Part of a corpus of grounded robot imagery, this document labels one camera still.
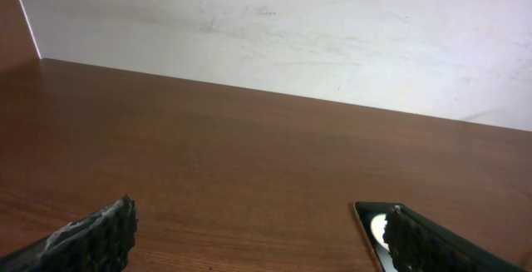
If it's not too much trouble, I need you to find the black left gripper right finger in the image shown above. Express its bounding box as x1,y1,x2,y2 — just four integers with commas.
383,205,522,272

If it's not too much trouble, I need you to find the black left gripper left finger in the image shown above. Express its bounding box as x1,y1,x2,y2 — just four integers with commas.
1,195,138,272

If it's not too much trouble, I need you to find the black flip smartphone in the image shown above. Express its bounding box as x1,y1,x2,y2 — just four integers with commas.
353,201,405,272

